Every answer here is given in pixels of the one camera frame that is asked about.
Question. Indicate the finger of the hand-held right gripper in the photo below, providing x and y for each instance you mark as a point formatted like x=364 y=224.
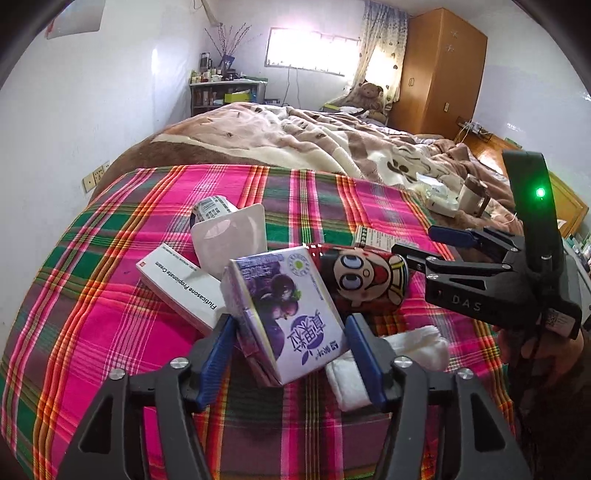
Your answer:
x=461 y=268
x=452 y=235

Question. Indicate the white storage shelf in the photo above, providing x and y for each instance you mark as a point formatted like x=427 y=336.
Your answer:
x=207 y=99

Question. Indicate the green tissue box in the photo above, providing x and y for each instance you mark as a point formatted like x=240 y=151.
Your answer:
x=238 y=97

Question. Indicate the wrapped air conditioner pipe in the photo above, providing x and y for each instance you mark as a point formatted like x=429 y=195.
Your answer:
x=210 y=10

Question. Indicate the green flat box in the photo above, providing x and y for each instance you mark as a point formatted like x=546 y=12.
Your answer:
x=515 y=141

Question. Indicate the brown patterned blanket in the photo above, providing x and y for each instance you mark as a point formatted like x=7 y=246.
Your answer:
x=300 y=134

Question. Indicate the power strip rack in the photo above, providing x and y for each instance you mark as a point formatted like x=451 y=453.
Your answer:
x=473 y=127

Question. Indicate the dark picture frame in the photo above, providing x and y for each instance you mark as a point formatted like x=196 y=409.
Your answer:
x=227 y=62

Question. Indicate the brown teddy bear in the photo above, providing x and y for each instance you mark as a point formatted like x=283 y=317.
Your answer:
x=369 y=94

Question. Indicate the white square plastic cup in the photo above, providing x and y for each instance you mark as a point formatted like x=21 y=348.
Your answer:
x=231 y=249

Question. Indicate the beige wall socket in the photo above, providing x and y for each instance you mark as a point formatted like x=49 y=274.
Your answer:
x=94 y=177

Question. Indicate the row of small bottles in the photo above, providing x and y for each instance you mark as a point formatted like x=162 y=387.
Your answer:
x=212 y=74

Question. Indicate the brown thermos mug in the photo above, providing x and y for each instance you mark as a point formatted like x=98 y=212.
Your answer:
x=471 y=196

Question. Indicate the pink green plaid cloth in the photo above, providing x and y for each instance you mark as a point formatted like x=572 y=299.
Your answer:
x=115 y=323

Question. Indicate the white long medicine box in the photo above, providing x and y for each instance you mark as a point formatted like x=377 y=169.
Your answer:
x=180 y=286

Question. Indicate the person's right forearm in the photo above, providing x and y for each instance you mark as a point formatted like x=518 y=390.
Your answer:
x=563 y=429

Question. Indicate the dried branch bouquet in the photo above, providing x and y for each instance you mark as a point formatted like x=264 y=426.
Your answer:
x=226 y=46

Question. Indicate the wooden wardrobe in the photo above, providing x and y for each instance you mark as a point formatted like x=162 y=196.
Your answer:
x=438 y=74

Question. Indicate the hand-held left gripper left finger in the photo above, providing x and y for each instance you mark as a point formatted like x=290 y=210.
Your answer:
x=214 y=355

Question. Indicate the person's right hand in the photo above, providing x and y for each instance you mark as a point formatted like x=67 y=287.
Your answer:
x=561 y=360

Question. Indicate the wooden headboard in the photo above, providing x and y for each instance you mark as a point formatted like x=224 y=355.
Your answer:
x=570 y=203

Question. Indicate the red cartoon drink can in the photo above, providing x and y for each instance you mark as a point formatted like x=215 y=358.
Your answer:
x=364 y=277

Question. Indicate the barred window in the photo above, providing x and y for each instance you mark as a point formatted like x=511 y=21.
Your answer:
x=314 y=48

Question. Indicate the silver wall mirror sheet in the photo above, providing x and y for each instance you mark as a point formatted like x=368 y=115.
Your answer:
x=74 y=18

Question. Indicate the purple drink carton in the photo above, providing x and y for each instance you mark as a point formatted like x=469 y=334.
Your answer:
x=281 y=314

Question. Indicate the floral curtain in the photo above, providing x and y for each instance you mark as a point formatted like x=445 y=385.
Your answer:
x=374 y=37

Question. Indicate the small printed medicine box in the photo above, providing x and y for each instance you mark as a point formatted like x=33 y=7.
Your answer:
x=371 y=237

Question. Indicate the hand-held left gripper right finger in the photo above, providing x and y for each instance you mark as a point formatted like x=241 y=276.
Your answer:
x=364 y=360

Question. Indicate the white printed cup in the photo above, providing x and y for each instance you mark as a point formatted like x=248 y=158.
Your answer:
x=212 y=210

